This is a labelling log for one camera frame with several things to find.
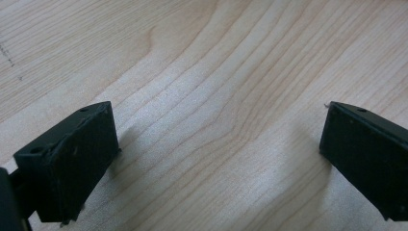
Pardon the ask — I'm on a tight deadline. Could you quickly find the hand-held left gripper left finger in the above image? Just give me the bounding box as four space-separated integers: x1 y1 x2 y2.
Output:
13 100 122 224

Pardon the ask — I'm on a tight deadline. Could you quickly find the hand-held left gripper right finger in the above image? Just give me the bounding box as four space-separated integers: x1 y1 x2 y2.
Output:
319 101 408 222

